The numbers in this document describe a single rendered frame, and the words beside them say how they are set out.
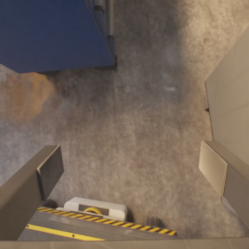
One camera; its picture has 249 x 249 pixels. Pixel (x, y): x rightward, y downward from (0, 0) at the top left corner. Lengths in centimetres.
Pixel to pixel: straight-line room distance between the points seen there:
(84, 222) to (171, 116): 58
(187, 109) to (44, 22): 67
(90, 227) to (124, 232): 11
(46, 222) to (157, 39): 93
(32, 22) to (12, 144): 72
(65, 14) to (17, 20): 14
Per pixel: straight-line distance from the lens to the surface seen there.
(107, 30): 73
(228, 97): 68
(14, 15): 62
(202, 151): 17
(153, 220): 83
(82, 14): 57
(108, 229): 63
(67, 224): 67
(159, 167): 89
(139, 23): 110
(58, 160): 16
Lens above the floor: 89
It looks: 79 degrees down
